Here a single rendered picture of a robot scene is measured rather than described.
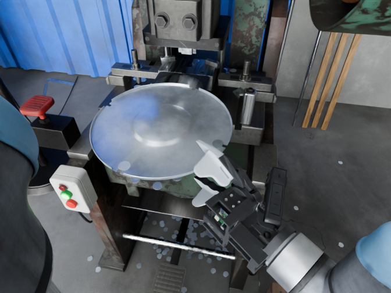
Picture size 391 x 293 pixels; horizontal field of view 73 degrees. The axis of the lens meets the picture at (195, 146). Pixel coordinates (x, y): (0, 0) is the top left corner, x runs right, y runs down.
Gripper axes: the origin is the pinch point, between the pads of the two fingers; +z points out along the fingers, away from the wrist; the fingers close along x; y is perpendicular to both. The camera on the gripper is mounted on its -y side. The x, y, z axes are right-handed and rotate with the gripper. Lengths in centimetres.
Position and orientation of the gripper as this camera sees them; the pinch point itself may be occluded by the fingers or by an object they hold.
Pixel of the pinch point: (201, 160)
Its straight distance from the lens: 50.2
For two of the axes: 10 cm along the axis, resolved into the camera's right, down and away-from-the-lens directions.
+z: -6.5, -5.7, 5.1
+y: -7.6, 4.5, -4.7
